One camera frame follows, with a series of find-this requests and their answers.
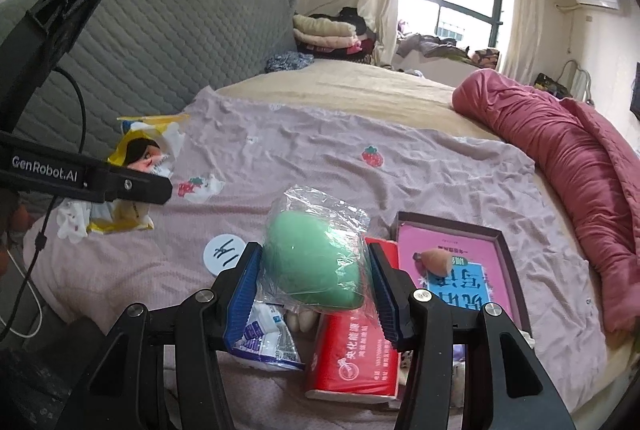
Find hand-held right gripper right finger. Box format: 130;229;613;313
367;242;578;430

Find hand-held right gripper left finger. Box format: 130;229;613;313
77;241;265;430

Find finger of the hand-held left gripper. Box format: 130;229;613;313
102;162;173;205

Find yellow doll print packet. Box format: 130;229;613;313
87;114;191;235

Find green sponge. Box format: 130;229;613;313
255;186;376;321

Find blue and white packet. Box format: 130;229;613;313
235;300;306;371

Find white tube with round cap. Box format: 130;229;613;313
202;234;251;278

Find white round puff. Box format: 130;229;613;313
285;310;318;336

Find orange makeup sponge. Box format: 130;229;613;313
412;249;455;278

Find red tissue pack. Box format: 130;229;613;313
305;236;401;403

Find pink book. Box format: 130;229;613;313
397;222;521;331

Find grey quilted headboard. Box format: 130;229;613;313
0;0;296;161

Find pink strawberry print blanket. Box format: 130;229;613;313
22;87;608;430

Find blue patterned cloth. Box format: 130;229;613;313
265;51;316;73

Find beige bed sheet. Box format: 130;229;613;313
215;57;640;411

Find pile of folded blankets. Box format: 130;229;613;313
291;13;361;55

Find red comforter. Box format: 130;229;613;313
452;70;640;336

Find clothes on window sill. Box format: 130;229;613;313
397;32;473;60

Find dark clothes pile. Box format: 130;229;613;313
339;7;377;65

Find patterned bag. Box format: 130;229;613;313
472;47;501;69

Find black bag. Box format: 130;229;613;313
534;72;573;98

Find white metal rack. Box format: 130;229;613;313
557;58;596;103

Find black television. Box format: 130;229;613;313
629;62;640;121

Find black cable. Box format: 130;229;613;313
0;67;87;341

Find white cable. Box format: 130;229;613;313
0;255;43;338

